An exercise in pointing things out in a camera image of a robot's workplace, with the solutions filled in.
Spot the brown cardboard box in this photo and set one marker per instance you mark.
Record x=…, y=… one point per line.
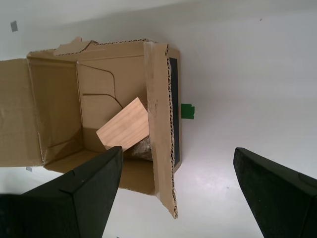
x=54, y=104

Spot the light wooden block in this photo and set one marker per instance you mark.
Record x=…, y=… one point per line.
x=123, y=124

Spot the green tape marker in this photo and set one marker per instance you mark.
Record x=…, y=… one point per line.
x=187, y=111

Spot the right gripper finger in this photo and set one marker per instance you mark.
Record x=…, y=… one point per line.
x=62, y=210
x=284, y=198

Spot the grey tape marker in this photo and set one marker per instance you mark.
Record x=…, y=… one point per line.
x=14, y=26
x=29, y=169

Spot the speckled beige rock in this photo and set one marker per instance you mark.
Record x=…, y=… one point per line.
x=142, y=148

